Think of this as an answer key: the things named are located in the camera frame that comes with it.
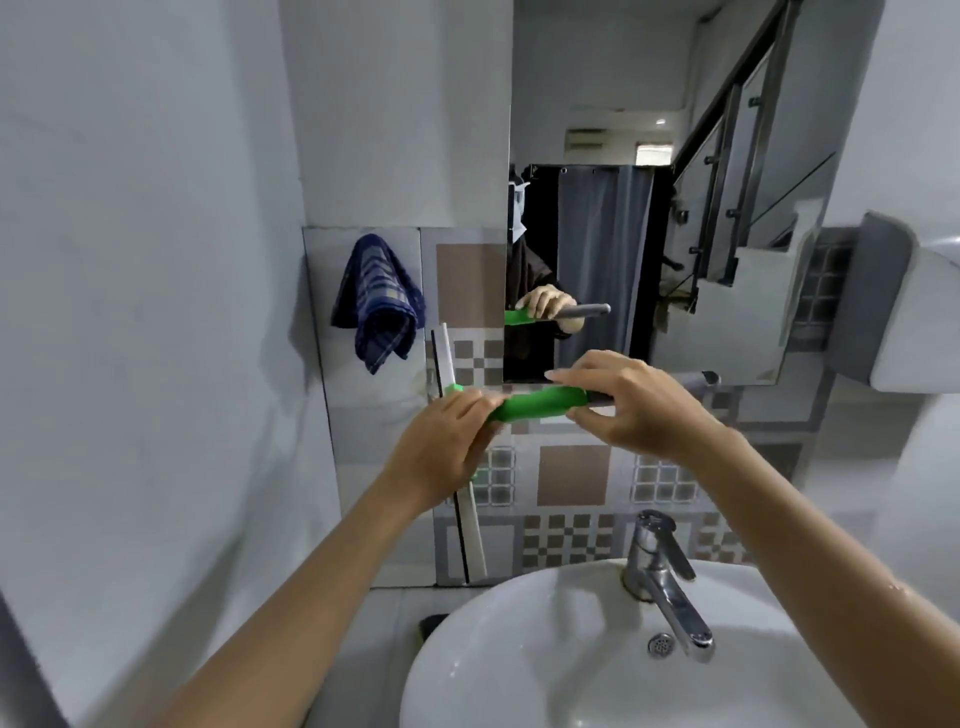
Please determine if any person's left hand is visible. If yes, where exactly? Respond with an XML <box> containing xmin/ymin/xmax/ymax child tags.
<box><xmin>381</xmin><ymin>388</ymin><xmax>506</xmax><ymax>517</ymax></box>

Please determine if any person's right hand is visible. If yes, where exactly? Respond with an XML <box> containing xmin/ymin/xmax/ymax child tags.
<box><xmin>543</xmin><ymin>350</ymin><xmax>725</xmax><ymax>460</ymax></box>

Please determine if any green handled window squeegee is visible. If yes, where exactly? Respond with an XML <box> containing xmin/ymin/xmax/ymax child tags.
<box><xmin>429</xmin><ymin>322</ymin><xmax>723</xmax><ymax>586</ymax></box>

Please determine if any person's left forearm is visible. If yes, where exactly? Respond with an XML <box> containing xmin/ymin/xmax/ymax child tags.
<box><xmin>161</xmin><ymin>483</ymin><xmax>451</xmax><ymax>728</ymax></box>

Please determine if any person's right forearm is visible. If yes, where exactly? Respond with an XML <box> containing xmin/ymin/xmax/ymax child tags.
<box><xmin>697</xmin><ymin>420</ymin><xmax>960</xmax><ymax>728</ymax></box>

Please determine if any blue plaid cloth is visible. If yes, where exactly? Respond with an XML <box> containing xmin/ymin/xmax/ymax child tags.
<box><xmin>330</xmin><ymin>234</ymin><xmax>427</xmax><ymax>376</ymax></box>

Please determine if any chrome sink faucet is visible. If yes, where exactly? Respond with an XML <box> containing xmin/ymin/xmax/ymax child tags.
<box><xmin>621</xmin><ymin>510</ymin><xmax>717</xmax><ymax>665</ymax></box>

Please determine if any white ceramic sink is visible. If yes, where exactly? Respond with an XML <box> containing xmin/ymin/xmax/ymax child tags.
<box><xmin>399</xmin><ymin>558</ymin><xmax>871</xmax><ymax>728</ymax></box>

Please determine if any white and grey wall dispenser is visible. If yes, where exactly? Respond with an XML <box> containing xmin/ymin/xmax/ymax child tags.
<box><xmin>828</xmin><ymin>212</ymin><xmax>960</xmax><ymax>395</ymax></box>

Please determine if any wall mirror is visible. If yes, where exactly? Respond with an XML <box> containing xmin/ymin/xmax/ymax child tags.
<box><xmin>501</xmin><ymin>0</ymin><xmax>888</xmax><ymax>388</ymax></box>

